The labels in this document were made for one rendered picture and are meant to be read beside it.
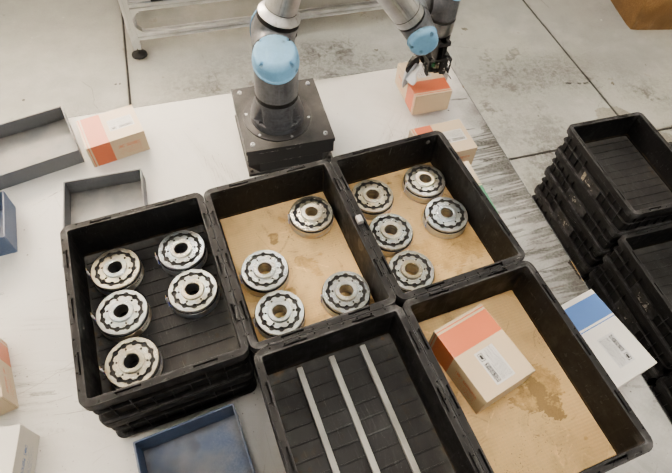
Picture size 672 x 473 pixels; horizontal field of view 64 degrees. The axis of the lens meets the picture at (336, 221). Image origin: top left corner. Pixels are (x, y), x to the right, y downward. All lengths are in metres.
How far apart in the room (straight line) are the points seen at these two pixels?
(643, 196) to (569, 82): 1.30
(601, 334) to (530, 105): 1.86
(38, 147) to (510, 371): 1.39
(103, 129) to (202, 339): 0.74
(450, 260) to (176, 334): 0.62
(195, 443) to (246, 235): 0.45
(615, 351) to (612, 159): 0.98
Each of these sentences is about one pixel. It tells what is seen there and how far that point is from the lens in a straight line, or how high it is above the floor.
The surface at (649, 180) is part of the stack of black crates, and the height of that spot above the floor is 0.49.
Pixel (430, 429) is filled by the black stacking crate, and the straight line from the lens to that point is 1.09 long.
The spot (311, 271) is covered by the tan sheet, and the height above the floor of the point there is 0.83.
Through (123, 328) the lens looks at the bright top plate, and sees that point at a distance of 1.17.
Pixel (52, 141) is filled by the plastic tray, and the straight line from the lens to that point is 1.77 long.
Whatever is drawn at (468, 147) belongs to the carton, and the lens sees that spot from 1.57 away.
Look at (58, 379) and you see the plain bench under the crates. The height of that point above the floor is 0.70.
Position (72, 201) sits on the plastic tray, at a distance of 1.60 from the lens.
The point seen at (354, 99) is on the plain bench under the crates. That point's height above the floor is 0.70.
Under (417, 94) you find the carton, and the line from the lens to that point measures 1.67.
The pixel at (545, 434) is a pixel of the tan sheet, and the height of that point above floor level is 0.83.
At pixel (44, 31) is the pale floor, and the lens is 3.54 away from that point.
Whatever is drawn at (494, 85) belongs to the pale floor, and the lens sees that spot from 3.07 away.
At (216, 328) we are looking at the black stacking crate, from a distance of 1.16.
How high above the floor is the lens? 1.87
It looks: 54 degrees down
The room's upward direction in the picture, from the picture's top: 4 degrees clockwise
